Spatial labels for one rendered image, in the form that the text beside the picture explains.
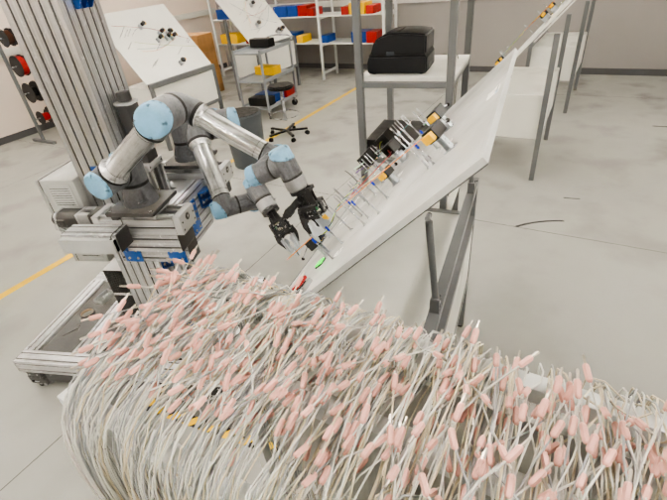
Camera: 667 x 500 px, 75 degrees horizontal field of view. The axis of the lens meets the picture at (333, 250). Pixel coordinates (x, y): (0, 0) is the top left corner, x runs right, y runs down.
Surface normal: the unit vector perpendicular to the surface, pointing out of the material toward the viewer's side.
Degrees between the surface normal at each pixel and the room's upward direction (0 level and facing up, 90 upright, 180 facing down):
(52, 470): 0
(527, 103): 90
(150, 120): 86
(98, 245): 90
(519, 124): 90
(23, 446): 0
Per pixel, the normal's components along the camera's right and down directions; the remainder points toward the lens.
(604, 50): -0.48, 0.52
